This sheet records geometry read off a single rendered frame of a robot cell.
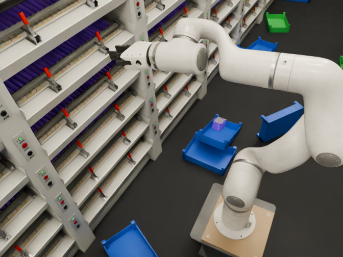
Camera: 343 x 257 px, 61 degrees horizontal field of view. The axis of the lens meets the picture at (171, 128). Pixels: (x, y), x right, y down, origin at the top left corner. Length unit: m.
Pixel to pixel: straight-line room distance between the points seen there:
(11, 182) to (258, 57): 0.89
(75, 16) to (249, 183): 0.83
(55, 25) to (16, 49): 0.16
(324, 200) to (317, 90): 1.29
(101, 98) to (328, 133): 0.92
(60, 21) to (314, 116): 0.83
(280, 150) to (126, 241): 1.08
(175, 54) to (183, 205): 1.15
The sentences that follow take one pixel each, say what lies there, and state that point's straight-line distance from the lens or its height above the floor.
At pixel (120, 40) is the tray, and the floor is 0.94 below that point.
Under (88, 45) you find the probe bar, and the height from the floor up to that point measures 0.98.
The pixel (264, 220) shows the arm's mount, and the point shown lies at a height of 0.29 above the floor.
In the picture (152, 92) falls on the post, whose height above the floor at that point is 0.55.
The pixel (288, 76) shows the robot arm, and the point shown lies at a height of 1.15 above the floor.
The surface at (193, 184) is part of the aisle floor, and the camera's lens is 1.86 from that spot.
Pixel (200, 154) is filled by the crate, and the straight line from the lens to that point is 1.99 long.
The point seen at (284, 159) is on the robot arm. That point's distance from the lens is 0.92.
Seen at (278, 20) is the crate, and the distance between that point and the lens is 3.59.
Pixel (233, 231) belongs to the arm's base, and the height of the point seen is 0.30.
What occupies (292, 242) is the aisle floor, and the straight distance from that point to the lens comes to 1.78.
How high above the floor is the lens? 1.57
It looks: 47 degrees down
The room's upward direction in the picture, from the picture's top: 4 degrees counter-clockwise
